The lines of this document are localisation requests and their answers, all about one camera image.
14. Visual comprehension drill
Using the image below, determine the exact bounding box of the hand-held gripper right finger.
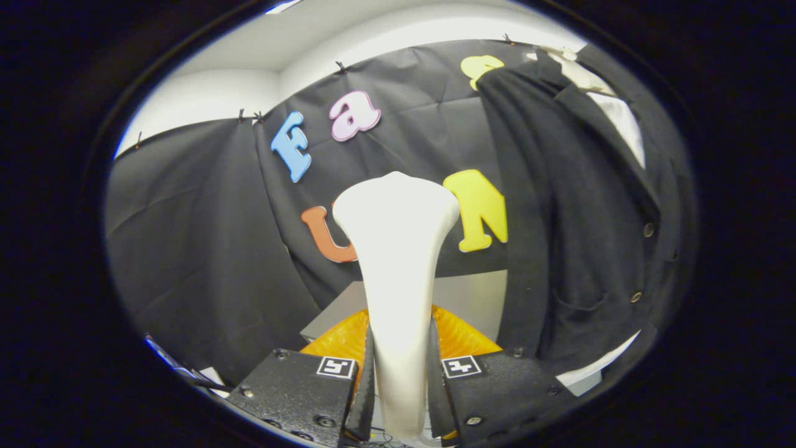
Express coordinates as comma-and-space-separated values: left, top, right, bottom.
428, 305, 576, 444

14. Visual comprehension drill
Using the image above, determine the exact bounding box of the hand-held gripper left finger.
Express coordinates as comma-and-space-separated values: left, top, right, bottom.
227, 309, 376, 446

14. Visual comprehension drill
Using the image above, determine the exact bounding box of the white garment steamer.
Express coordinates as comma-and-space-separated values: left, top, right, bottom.
333, 171, 461, 446

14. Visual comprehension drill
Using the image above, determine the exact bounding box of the black button jacket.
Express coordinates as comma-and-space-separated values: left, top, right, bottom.
476, 45, 696, 377

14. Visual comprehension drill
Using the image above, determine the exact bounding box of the grey cabinet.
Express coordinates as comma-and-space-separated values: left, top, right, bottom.
300, 269, 508, 343

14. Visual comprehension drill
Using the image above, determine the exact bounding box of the black backdrop cloth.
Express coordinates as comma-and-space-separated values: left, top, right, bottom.
104, 39, 660, 386

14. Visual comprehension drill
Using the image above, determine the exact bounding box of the white mannequin torso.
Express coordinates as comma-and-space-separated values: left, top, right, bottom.
540, 47, 647, 396

